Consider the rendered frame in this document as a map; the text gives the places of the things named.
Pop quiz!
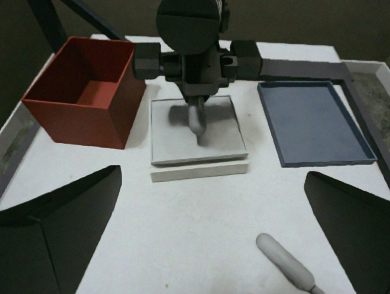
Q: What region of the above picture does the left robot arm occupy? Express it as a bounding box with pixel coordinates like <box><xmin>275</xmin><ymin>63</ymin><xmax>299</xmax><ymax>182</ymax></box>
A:
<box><xmin>156</xmin><ymin>0</ymin><xmax>238</xmax><ymax>96</ymax></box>

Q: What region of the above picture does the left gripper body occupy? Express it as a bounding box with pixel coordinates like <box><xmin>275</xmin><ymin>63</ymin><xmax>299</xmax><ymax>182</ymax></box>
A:
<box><xmin>132</xmin><ymin>40</ymin><xmax>263</xmax><ymax>80</ymax></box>

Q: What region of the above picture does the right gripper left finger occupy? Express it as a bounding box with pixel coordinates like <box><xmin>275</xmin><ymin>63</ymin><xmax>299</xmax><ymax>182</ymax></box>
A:
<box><xmin>0</xmin><ymin>165</ymin><xmax>122</xmax><ymax>294</ymax></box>

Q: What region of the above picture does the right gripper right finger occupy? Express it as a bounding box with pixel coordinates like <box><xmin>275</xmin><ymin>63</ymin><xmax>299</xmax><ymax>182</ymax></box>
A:
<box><xmin>304</xmin><ymin>171</ymin><xmax>390</xmax><ymax>294</ymax></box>

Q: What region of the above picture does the red-brown open box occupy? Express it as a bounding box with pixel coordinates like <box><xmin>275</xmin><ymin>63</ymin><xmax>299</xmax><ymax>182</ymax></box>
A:
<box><xmin>21</xmin><ymin>36</ymin><xmax>146</xmax><ymax>150</ymax></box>

